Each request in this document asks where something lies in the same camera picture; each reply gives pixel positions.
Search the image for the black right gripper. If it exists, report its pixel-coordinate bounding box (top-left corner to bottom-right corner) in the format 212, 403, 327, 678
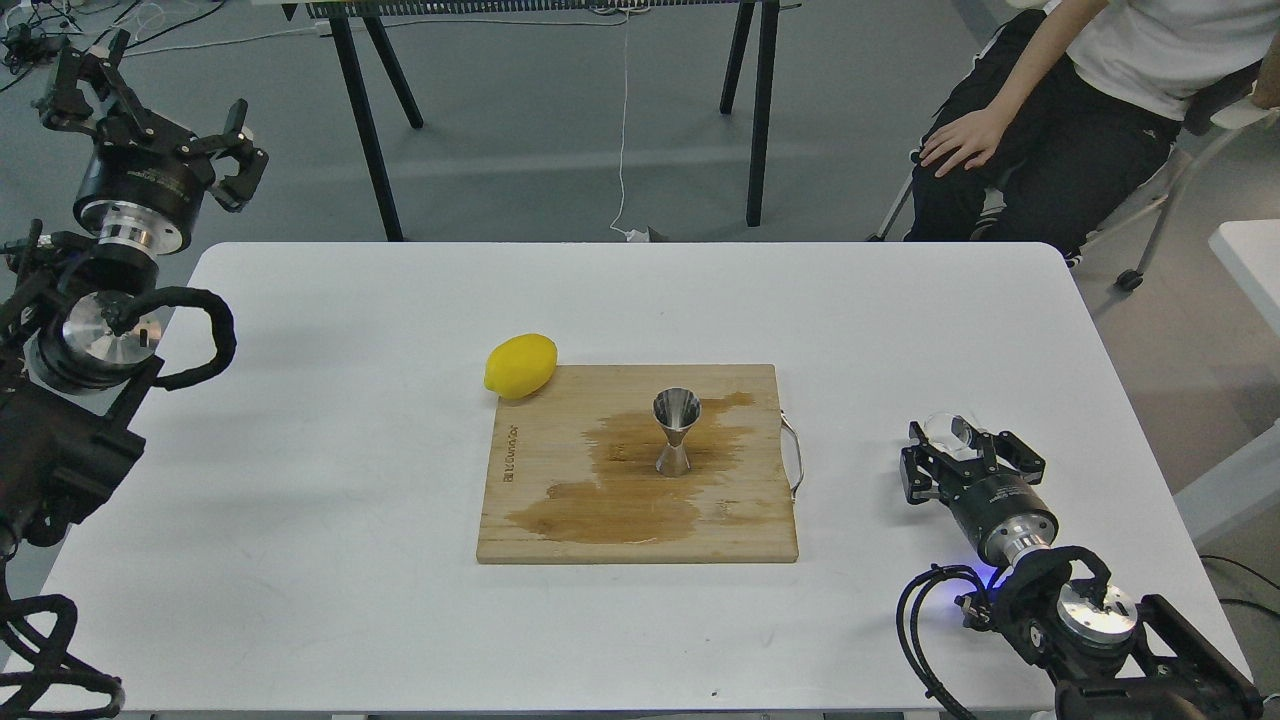
900, 421, 1059, 568

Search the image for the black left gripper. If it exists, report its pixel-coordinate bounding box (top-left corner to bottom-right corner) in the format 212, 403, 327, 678
38, 28, 271, 256

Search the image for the steel jigger measuring cup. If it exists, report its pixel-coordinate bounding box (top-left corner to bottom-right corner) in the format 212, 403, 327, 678
652, 387, 701, 477

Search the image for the clear glass cup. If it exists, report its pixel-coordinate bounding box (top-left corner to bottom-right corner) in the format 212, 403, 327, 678
922, 411, 986, 459

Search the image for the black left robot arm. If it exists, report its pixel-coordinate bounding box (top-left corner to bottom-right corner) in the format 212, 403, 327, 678
1, 29, 268, 562

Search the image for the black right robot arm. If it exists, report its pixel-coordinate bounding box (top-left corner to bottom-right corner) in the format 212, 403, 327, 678
895, 415, 1265, 719

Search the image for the person's right hand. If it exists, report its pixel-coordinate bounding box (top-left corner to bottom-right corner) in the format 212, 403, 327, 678
919, 105, 1014, 178

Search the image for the black-legged background table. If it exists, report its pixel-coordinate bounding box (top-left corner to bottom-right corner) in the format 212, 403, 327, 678
261, 1, 822, 243

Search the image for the white side table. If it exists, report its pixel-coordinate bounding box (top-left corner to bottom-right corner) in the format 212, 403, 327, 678
1210, 219, 1279, 334

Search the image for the seated person white shirt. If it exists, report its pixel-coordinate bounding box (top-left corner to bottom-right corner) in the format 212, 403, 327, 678
906, 1, 1279, 261

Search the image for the wooden cutting board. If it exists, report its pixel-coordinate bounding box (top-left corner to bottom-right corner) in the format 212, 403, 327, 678
476, 364, 799, 565

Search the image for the yellow lemon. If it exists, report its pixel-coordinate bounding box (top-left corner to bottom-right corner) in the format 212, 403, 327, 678
483, 333, 558, 400

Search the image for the cable bundle on floor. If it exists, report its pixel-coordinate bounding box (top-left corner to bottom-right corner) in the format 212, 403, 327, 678
0, 0, 332, 96

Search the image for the white hanging cable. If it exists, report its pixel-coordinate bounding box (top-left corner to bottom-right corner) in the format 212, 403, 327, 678
611, 8, 652, 243

